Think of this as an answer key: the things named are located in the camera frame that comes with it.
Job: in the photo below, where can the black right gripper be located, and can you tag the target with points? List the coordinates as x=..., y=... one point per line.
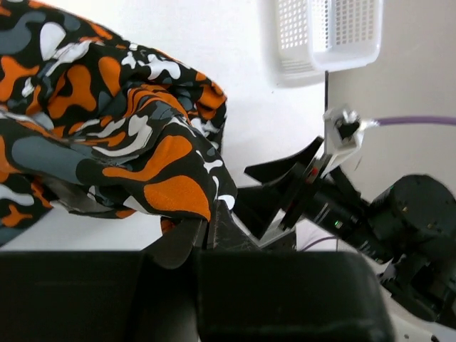
x=326, y=199

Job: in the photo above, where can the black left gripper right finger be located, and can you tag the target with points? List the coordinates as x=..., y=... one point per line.
x=225, y=234

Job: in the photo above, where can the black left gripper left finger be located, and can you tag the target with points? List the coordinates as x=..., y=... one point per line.
x=173, y=248

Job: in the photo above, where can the orange camouflage shorts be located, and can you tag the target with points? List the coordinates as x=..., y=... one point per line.
x=103, y=127

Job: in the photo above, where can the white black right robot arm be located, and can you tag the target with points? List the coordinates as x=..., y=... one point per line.
x=409, y=227

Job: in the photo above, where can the white perforated plastic basket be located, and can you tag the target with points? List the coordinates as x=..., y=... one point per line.
x=302, y=41

